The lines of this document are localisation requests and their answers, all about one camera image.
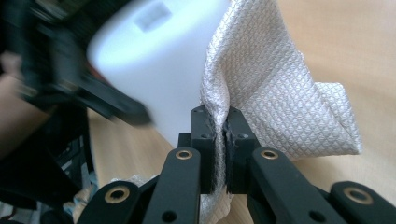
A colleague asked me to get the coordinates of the white cylindrical container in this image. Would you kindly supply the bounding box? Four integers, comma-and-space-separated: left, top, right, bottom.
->
86, 0, 233, 148

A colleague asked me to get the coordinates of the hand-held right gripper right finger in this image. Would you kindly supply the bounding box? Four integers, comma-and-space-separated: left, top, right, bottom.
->
223, 105, 262, 194

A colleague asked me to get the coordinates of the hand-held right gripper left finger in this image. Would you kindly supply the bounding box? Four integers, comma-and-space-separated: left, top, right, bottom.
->
177, 104, 219, 194

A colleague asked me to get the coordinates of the white textured cloth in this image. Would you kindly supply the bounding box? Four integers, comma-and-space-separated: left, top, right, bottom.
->
73, 0, 363, 224

